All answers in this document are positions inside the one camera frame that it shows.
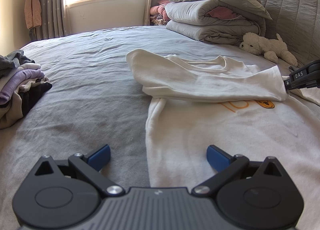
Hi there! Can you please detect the pile of folded clothes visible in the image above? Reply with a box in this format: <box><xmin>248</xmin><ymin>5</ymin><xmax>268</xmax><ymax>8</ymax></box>
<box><xmin>0</xmin><ymin>76</ymin><xmax>49</xmax><ymax>129</ymax></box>

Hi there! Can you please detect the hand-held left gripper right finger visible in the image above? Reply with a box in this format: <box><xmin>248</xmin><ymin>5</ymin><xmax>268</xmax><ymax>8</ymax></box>
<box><xmin>191</xmin><ymin>145</ymin><xmax>287</xmax><ymax>197</ymax></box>

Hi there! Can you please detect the black garment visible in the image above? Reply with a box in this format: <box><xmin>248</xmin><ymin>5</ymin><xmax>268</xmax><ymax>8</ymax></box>
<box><xmin>19</xmin><ymin>82</ymin><xmax>53</xmax><ymax>117</ymax></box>

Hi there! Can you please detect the white folded garment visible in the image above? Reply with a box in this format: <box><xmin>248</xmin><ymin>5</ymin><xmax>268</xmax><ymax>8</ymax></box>
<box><xmin>16</xmin><ymin>63</ymin><xmax>42</xmax><ymax>73</ymax></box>

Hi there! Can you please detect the pink hanging jacket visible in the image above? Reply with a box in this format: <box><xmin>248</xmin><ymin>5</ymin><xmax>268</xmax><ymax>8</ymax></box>
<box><xmin>24</xmin><ymin>0</ymin><xmax>42</xmax><ymax>30</ymax></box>

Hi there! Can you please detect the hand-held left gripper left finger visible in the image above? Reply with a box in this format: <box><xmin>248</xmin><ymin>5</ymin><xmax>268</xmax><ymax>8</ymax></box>
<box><xmin>34</xmin><ymin>144</ymin><xmax>126</xmax><ymax>197</ymax></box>

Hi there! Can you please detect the white plush dog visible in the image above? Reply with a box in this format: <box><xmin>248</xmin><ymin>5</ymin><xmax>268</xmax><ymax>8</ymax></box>
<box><xmin>239</xmin><ymin>32</ymin><xmax>298</xmax><ymax>67</ymax></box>

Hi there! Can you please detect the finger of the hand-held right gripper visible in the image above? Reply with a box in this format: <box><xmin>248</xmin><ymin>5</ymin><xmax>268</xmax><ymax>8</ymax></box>
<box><xmin>283</xmin><ymin>68</ymin><xmax>320</xmax><ymax>91</ymax></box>
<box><xmin>289</xmin><ymin>59</ymin><xmax>320</xmax><ymax>76</ymax></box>

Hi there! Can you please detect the white shirt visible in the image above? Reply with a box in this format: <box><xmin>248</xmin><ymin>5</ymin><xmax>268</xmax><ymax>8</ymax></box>
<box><xmin>126</xmin><ymin>49</ymin><xmax>320</xmax><ymax>195</ymax></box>

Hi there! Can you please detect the grey quilted headboard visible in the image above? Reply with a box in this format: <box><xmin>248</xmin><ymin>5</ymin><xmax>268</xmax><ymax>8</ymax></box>
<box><xmin>241</xmin><ymin>0</ymin><xmax>320</xmax><ymax>63</ymax></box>

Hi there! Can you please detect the bed with grey sheet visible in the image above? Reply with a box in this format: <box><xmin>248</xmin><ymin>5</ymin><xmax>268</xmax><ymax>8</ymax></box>
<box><xmin>0</xmin><ymin>25</ymin><xmax>320</xmax><ymax>230</ymax></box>

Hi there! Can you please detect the striped cloth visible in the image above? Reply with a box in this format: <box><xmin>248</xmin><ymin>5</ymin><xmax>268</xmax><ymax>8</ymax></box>
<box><xmin>151</xmin><ymin>17</ymin><xmax>168</xmax><ymax>26</ymax></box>

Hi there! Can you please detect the pink clothes pile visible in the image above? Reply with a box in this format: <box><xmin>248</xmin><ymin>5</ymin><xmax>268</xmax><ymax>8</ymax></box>
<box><xmin>149</xmin><ymin>0</ymin><xmax>173</xmax><ymax>24</ymax></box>

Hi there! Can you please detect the purple folded garment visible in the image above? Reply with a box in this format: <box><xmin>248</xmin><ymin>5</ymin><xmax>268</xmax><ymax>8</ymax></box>
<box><xmin>0</xmin><ymin>69</ymin><xmax>45</xmax><ymax>104</ymax></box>

